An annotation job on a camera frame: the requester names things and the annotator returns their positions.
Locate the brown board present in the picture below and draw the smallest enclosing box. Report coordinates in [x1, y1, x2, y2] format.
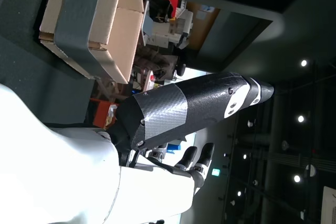
[187, 2, 221, 51]

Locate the red crate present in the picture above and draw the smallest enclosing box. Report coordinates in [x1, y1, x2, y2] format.
[89, 98, 119, 130]

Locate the cardboard box with grey tape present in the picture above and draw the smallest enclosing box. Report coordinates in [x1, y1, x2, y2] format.
[38, 0, 145, 84]

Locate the white poster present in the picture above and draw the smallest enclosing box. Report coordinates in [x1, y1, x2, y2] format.
[321, 186, 336, 224]

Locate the blue bin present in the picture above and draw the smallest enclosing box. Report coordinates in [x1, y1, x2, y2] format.
[166, 142, 182, 154]

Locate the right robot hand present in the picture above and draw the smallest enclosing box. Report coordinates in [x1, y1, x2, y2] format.
[0, 71, 275, 224]

